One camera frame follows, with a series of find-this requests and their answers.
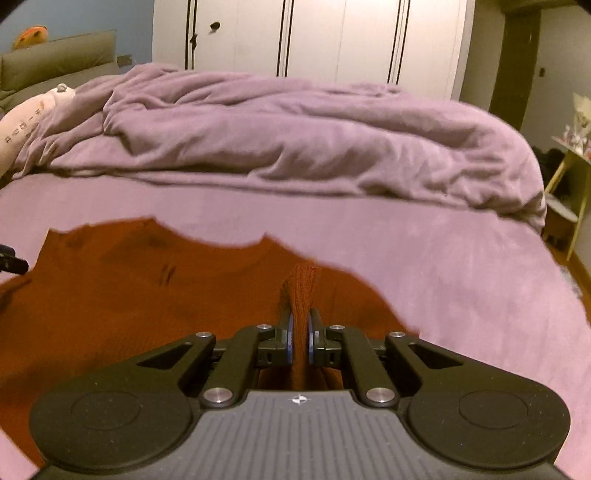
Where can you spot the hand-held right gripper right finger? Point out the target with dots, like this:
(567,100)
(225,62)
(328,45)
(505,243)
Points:
(312,337)

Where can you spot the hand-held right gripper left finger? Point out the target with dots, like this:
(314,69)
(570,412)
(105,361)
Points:
(289,337)

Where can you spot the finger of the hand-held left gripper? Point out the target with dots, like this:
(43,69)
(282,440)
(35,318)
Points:
(13,261)

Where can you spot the rust brown knit cardigan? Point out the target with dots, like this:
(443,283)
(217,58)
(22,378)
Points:
(138,304)

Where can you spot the dark clothes pile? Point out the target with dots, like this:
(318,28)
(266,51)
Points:
(550,168)

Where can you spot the white long plush toy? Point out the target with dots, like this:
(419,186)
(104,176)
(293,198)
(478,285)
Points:
(27,120)

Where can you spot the purple fleece bed blanket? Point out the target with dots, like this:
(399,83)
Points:
(452,258)

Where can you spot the rumpled purple duvet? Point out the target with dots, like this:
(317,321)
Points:
(295,134)

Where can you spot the orange plush toy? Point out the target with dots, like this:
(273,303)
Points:
(30,37)

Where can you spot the white wardrobe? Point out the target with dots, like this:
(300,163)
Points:
(323,37)

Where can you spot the pale yellow side table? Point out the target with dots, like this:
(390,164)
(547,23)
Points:
(575,184)

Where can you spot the dark brown door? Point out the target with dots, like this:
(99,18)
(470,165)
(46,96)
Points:
(515,69)

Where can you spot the wrapped flower bouquet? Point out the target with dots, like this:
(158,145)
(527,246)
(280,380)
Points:
(582,122)

